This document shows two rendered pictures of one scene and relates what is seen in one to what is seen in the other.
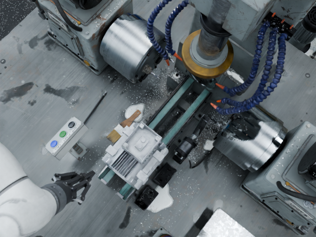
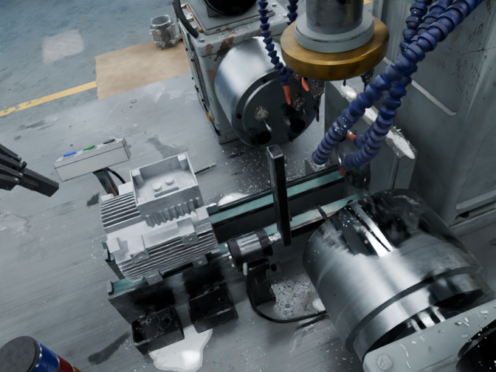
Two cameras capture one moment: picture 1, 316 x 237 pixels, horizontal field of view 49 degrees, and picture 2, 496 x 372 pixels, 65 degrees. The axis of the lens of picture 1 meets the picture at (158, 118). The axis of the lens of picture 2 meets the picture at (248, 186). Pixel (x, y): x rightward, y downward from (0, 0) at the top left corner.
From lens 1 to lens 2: 0.87 m
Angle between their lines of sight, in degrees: 33
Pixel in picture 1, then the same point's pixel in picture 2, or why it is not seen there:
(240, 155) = (337, 293)
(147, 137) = (181, 183)
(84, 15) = (211, 23)
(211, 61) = (325, 35)
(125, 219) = (107, 350)
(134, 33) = (260, 51)
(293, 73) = not seen: outside the picture
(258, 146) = (382, 278)
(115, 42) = (231, 59)
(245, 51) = (438, 106)
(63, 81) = (176, 137)
